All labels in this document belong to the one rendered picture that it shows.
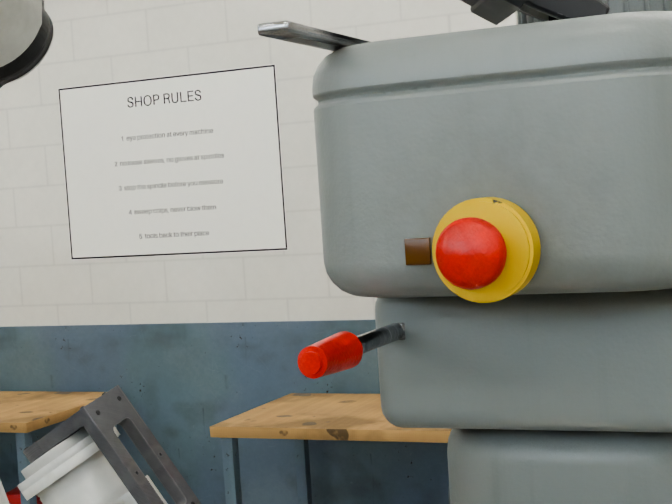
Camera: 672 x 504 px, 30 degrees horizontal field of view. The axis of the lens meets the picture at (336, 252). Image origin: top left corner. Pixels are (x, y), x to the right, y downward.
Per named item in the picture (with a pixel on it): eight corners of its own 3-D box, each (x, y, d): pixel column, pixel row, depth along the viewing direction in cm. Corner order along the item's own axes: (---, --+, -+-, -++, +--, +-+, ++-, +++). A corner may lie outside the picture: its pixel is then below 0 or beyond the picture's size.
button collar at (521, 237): (535, 302, 70) (529, 195, 69) (434, 304, 72) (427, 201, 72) (544, 298, 72) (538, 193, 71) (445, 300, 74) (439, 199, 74)
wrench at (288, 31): (304, 30, 70) (303, 15, 70) (241, 38, 71) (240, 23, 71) (430, 61, 92) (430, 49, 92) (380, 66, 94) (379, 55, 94)
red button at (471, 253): (502, 290, 67) (497, 216, 67) (432, 292, 69) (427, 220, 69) (518, 284, 70) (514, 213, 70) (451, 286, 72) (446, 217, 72)
